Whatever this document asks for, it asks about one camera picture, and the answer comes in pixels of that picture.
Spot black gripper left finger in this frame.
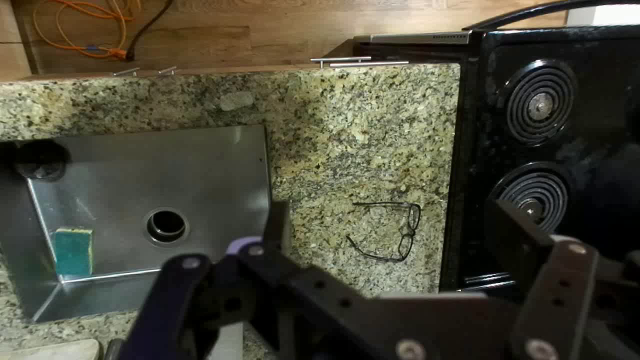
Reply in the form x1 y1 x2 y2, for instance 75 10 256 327
117 203 290 360

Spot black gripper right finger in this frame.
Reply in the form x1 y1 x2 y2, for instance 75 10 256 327
485 200 640 360

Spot green sponge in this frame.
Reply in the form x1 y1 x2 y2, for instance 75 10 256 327
51 228 91 279

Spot stainless steel sink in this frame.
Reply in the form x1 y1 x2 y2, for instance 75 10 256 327
0 127 269 322

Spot black electric stove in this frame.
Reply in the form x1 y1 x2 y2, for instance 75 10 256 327
439 27 640 290

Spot black eyeglasses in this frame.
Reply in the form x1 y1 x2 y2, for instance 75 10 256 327
345 200 422 262

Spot orange cable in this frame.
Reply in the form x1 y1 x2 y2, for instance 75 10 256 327
30 0 146 65

